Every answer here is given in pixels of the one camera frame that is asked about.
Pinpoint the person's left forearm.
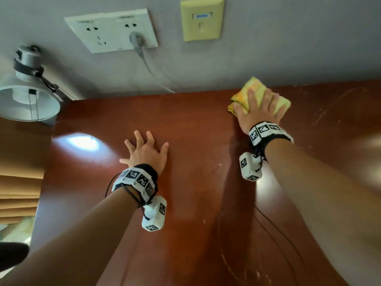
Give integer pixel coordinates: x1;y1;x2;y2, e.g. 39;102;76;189
0;187;142;286

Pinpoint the person's left hand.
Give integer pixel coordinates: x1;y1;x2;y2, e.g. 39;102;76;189
119;130;169;176

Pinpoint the tan curtain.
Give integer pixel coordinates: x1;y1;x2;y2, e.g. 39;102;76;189
0;116;54;225

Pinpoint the yellow cleaning cloth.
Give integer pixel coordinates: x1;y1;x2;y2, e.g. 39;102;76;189
227;76;292;116

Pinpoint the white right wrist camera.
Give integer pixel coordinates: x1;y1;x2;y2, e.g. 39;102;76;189
239;151;263;182

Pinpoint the red-brown wooden table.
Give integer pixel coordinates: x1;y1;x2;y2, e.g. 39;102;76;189
29;80;381;286

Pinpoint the person's right hand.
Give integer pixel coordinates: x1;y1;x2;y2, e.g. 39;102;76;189
233;87;287;135

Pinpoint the white cone lamp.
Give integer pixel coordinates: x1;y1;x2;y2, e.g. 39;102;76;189
0;45;64;122

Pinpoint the black grey sleeve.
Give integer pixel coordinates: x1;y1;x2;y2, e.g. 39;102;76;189
0;242;30;273

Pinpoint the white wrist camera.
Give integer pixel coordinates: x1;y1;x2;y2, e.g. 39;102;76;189
141;195;168;232
239;151;263;182

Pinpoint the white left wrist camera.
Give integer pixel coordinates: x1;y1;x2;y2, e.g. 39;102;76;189
141;195;168;232

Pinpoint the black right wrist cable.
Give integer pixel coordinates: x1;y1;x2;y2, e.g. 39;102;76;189
254;205;307;286

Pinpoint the person's right forearm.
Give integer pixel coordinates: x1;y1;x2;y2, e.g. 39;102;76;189
264;138;381;286

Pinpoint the yellow wall plate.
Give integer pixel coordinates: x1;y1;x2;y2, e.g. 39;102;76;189
180;0;225;42

